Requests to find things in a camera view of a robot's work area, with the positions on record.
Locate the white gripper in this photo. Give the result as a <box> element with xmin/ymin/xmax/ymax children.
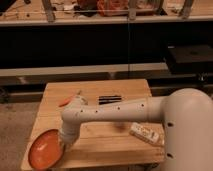
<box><xmin>59</xmin><ymin>124</ymin><xmax>80</xmax><ymax>145</ymax></box>

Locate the orange ceramic bowl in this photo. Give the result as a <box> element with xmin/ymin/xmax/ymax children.
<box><xmin>28</xmin><ymin>129</ymin><xmax>64</xmax><ymax>171</ymax></box>

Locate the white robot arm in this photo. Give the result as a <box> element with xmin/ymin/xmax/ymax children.
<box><xmin>59</xmin><ymin>88</ymin><xmax>213</xmax><ymax>171</ymax></box>

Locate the orange carrot toy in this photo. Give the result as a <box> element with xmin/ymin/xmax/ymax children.
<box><xmin>58</xmin><ymin>90</ymin><xmax>81</xmax><ymax>107</ymax></box>

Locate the black marker pen lower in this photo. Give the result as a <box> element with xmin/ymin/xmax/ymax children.
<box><xmin>99</xmin><ymin>100</ymin><xmax>121</xmax><ymax>105</ymax></box>

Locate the black box on shelf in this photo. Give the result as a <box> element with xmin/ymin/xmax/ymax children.
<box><xmin>165</xmin><ymin>45</ymin><xmax>213</xmax><ymax>74</ymax></box>

